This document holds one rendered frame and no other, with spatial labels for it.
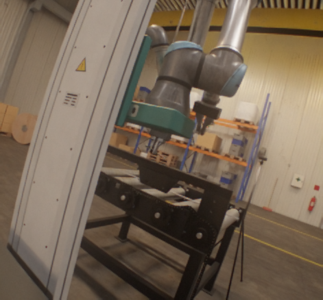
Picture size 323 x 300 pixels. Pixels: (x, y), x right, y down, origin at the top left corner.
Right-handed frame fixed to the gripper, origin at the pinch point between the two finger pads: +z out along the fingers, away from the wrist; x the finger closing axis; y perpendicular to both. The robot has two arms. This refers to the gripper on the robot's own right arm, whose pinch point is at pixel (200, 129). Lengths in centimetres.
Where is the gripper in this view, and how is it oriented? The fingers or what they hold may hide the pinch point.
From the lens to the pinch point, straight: 112.8
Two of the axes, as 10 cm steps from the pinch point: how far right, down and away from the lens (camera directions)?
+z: -2.2, 8.8, 4.2
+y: -5.1, 2.6, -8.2
